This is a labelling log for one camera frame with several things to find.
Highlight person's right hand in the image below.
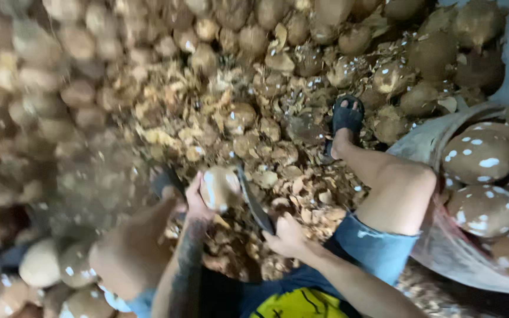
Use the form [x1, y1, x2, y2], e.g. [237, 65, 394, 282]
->
[262, 212, 311, 259]

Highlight person's left hand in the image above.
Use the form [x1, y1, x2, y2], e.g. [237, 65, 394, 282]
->
[185, 172, 216, 224]

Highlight partly peeled brown coconut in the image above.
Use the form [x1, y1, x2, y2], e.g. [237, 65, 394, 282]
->
[199, 165, 243, 214]

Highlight long dark knife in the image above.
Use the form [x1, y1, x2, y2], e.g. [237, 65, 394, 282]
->
[235, 164, 277, 235]

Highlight black sandal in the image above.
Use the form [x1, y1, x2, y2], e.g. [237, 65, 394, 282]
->
[325, 95, 366, 158]
[150, 167, 187, 200]

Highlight heap of coconut husk shavings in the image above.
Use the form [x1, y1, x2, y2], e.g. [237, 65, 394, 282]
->
[118, 24, 460, 283]

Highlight yellow printed shirt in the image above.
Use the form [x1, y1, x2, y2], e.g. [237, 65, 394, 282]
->
[249, 287, 353, 318]

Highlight person's left leg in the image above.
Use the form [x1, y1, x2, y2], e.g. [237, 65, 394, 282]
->
[88, 185, 190, 302]

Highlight person's leg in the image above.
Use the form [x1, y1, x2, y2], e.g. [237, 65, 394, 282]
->
[88, 185, 190, 302]
[330, 128, 437, 237]

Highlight blue denim shorts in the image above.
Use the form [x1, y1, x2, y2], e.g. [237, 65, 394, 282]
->
[103, 211, 421, 318]

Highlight person's right leg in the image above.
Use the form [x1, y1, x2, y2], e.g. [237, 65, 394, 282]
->
[330, 128, 437, 237]

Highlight grey plastic tub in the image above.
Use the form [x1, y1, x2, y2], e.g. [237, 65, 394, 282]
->
[387, 102, 509, 297]

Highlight pile of pale trimmed coconuts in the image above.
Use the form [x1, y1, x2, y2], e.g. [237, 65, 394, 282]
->
[0, 238, 120, 318]

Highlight heap of brown unpeeled coconuts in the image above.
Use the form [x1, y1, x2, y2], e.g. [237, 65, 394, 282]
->
[0, 0, 508, 153]

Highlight pile of white-spotted coconuts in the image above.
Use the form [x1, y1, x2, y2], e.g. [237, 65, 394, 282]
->
[439, 86, 509, 288]

